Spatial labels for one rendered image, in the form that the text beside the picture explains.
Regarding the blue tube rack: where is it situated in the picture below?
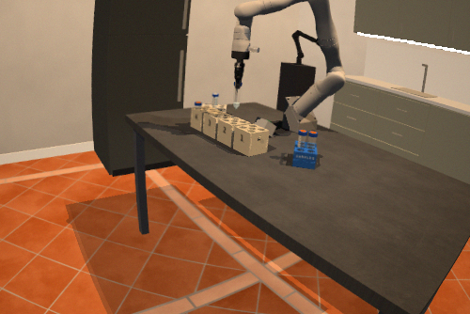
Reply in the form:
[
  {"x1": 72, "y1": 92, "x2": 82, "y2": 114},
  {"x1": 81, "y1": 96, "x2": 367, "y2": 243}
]
[{"x1": 292, "y1": 140, "x2": 317, "y2": 169}]

